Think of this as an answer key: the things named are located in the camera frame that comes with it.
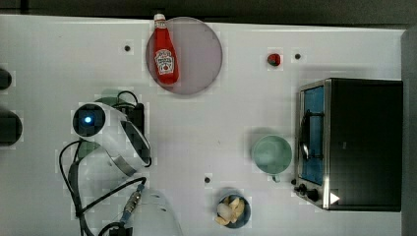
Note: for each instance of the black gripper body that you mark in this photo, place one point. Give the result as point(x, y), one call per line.
point(135, 119)

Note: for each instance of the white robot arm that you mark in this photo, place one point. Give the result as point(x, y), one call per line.
point(122, 151)

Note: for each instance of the red ketchup bottle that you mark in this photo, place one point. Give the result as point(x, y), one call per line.
point(164, 53)

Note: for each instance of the grey round plate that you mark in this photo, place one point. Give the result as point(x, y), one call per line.
point(199, 55)

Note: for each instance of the blue bowl with food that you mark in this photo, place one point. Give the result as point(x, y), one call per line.
point(233, 211)

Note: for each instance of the mint green mug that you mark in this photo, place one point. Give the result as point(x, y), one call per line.
point(272, 154)

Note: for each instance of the red tomato toy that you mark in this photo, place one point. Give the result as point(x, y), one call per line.
point(274, 59)

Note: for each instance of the silver black toaster oven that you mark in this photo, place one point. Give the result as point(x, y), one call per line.
point(349, 144)

